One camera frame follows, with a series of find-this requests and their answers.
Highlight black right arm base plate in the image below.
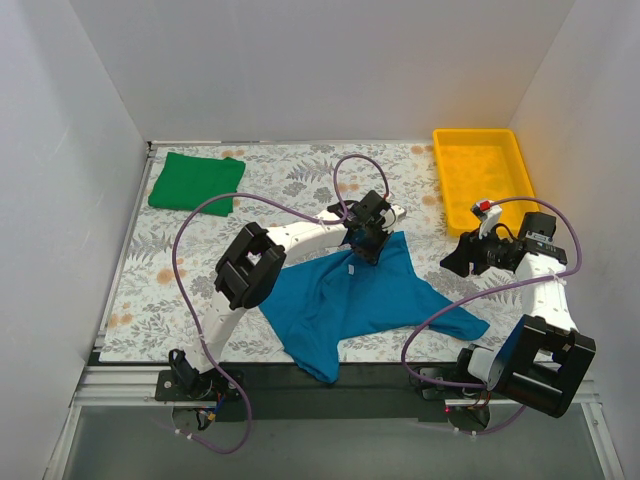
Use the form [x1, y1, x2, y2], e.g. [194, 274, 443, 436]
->
[417, 367, 512, 401]

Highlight yellow plastic bin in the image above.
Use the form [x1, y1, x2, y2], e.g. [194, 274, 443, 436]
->
[433, 128, 535, 238]

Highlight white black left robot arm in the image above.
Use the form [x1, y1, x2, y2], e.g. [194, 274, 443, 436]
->
[169, 190, 406, 400]

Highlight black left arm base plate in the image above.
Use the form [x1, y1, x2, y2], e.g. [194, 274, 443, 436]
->
[154, 369, 241, 402]

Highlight green folded t shirt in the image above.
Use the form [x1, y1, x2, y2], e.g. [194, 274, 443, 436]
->
[148, 152, 246, 211]

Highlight aluminium frame rail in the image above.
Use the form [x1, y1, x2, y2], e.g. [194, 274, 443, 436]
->
[46, 362, 624, 479]

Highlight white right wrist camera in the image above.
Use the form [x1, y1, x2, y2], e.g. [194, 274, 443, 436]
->
[471, 199, 502, 239]

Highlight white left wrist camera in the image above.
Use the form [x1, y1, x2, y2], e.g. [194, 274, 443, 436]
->
[381, 205, 407, 232]

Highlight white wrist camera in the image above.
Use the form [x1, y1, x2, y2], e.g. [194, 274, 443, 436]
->
[381, 205, 407, 232]
[471, 199, 502, 239]

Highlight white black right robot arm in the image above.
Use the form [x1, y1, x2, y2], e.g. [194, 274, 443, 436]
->
[440, 202, 596, 418]

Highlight blue t shirt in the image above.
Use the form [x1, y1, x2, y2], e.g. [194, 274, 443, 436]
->
[258, 230, 490, 385]

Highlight floral patterned table mat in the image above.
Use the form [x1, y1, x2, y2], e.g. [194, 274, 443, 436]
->
[99, 143, 560, 363]

